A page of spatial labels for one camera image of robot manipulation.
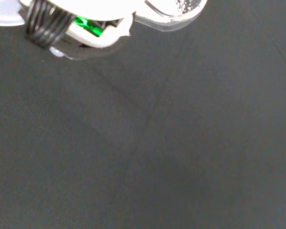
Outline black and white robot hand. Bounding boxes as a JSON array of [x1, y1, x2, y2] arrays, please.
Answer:
[[18, 0, 146, 60]]

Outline black bench cloth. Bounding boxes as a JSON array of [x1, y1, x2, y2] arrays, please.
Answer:
[[0, 0, 286, 229]]

